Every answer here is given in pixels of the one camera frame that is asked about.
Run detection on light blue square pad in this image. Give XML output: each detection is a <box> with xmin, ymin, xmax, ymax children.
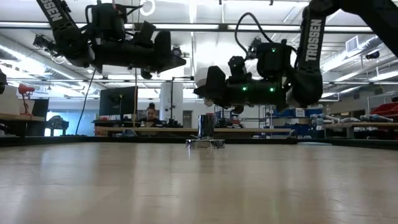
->
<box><xmin>297</xmin><ymin>141</ymin><xmax>333</xmax><ymax>147</ymax></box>

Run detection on ceiling air vent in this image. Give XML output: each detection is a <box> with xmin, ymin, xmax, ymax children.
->
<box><xmin>345</xmin><ymin>35</ymin><xmax>361</xmax><ymax>54</ymax></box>

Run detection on long wooden table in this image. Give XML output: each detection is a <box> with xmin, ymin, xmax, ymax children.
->
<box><xmin>95</xmin><ymin>126</ymin><xmax>292</xmax><ymax>138</ymax></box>

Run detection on black aluminium table frame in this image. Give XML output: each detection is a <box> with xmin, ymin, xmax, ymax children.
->
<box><xmin>0</xmin><ymin>135</ymin><xmax>398</xmax><ymax>151</ymax></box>

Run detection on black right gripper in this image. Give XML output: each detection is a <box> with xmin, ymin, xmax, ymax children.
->
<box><xmin>193</xmin><ymin>65</ymin><xmax>274</xmax><ymax>114</ymax></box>

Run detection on black monitor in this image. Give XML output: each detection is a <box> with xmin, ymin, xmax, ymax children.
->
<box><xmin>99</xmin><ymin>86</ymin><xmax>139</xmax><ymax>117</ymax></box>

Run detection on white ring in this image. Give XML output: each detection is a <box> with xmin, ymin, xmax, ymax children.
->
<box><xmin>139</xmin><ymin>0</ymin><xmax>156</xmax><ymax>17</ymax></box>

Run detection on black ceiling-mounted device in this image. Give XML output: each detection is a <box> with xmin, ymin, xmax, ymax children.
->
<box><xmin>32</xmin><ymin>34</ymin><xmax>58</xmax><ymax>58</ymax></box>

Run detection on grey rolled bundle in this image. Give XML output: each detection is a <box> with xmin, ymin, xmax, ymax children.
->
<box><xmin>359</xmin><ymin>114</ymin><xmax>394</xmax><ymax>123</ymax></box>
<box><xmin>310</xmin><ymin>113</ymin><xmax>341</xmax><ymax>125</ymax></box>

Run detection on white column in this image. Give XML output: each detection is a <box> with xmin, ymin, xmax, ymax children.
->
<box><xmin>159</xmin><ymin>81</ymin><xmax>184</xmax><ymax>126</ymax></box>

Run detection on red bin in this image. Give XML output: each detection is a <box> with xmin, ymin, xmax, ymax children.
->
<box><xmin>369</xmin><ymin>102</ymin><xmax>398</xmax><ymax>118</ymax></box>

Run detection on red desk lamp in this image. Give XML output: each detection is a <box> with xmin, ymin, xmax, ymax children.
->
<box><xmin>17</xmin><ymin>83</ymin><xmax>36</xmax><ymax>117</ymax></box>

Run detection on person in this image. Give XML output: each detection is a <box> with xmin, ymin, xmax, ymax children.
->
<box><xmin>139</xmin><ymin>102</ymin><xmax>163</xmax><ymax>128</ymax></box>

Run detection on black hanging camera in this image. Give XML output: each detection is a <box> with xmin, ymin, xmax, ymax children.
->
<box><xmin>248</xmin><ymin>37</ymin><xmax>262</xmax><ymax>60</ymax></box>

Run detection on wooden table with rolls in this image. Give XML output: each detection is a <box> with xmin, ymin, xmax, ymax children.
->
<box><xmin>322</xmin><ymin>122</ymin><xmax>398</xmax><ymax>139</ymax></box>

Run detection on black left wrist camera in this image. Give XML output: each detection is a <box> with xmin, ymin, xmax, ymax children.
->
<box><xmin>134</xmin><ymin>20</ymin><xmax>157</xmax><ymax>43</ymax></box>

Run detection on wooden workbench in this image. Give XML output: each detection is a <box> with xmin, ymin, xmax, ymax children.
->
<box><xmin>0</xmin><ymin>113</ymin><xmax>47</xmax><ymax>138</ymax></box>

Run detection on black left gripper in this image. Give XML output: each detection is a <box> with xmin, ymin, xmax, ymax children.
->
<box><xmin>124</xmin><ymin>30</ymin><xmax>187</xmax><ymax>79</ymax></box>

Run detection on chrome lamp socket base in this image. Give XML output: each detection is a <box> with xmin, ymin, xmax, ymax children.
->
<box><xmin>185</xmin><ymin>113</ymin><xmax>226</xmax><ymax>149</ymax></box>

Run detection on black hanging cable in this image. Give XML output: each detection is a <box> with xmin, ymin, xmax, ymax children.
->
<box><xmin>75</xmin><ymin>68</ymin><xmax>96</xmax><ymax>136</ymax></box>

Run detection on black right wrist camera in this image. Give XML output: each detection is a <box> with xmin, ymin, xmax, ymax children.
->
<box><xmin>228</xmin><ymin>55</ymin><xmax>249</xmax><ymax>82</ymax></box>

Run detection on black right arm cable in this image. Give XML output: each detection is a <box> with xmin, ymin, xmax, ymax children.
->
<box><xmin>234</xmin><ymin>12</ymin><xmax>266</xmax><ymax>57</ymax></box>

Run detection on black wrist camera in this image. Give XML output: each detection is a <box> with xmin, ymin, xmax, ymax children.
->
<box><xmin>134</xmin><ymin>20</ymin><xmax>157</xmax><ymax>43</ymax></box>
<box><xmin>228</xmin><ymin>55</ymin><xmax>249</xmax><ymax>82</ymax></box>

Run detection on blue storage bins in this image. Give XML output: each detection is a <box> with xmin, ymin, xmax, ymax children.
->
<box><xmin>272</xmin><ymin>107</ymin><xmax>324</xmax><ymax>118</ymax></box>

